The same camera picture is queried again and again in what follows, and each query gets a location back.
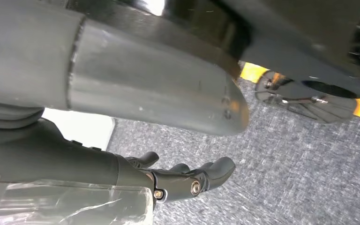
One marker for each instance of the yellow floor tape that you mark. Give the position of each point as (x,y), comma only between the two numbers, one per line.
(253,72)

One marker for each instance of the black robot body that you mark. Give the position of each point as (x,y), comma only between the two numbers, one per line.
(291,37)

